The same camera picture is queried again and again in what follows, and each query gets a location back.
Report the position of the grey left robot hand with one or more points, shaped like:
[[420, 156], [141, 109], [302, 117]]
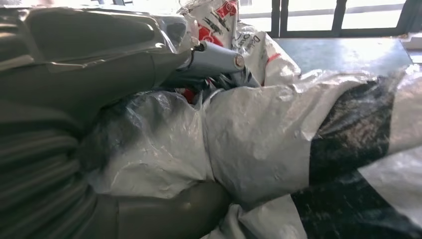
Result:
[[99, 66]]

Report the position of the grey courier bag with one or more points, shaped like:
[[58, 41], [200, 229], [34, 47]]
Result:
[[263, 138]]

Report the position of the dark window frame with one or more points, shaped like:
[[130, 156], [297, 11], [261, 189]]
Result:
[[336, 19]]

